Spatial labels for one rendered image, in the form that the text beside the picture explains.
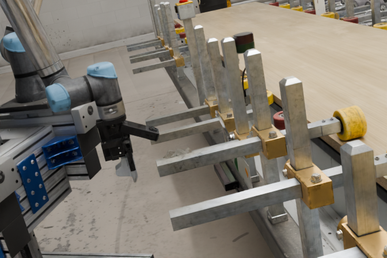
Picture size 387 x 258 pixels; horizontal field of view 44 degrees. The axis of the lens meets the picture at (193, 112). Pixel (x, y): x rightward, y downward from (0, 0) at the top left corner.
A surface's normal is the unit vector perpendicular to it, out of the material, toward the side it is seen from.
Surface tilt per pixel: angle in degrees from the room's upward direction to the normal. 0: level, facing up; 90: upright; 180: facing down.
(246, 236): 0
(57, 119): 90
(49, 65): 91
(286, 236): 0
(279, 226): 0
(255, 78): 90
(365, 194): 90
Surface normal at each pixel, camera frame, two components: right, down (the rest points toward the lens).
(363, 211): 0.17, 0.29
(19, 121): -0.29, 0.36
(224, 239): -0.19, -0.93
